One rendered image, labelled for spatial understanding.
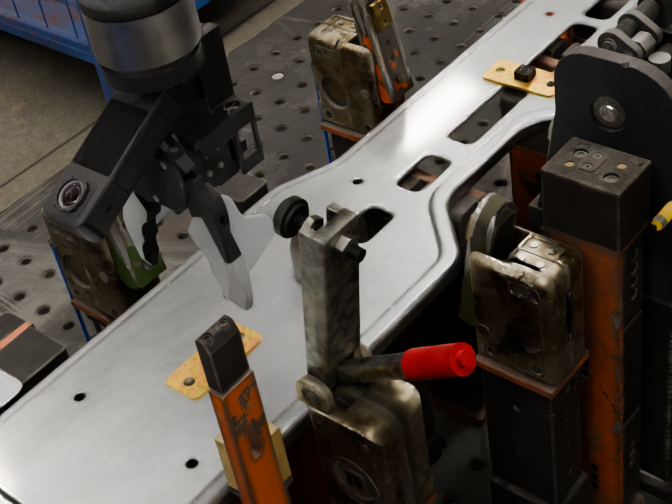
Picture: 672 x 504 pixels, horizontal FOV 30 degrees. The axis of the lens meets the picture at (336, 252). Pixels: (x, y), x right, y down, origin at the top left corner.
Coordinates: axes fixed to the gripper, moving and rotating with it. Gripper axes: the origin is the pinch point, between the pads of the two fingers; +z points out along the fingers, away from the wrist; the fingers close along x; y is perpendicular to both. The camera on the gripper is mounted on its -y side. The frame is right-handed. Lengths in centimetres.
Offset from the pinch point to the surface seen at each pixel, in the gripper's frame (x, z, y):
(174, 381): 0.9, 8.2, -3.6
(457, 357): -26.3, -6.0, -0.4
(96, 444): 1.7, 8.6, -11.6
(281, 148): 47, 38, 55
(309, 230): -16.1, -13.0, -1.4
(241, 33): 169, 107, 158
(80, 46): 179, 89, 113
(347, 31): 17.6, 3.8, 40.4
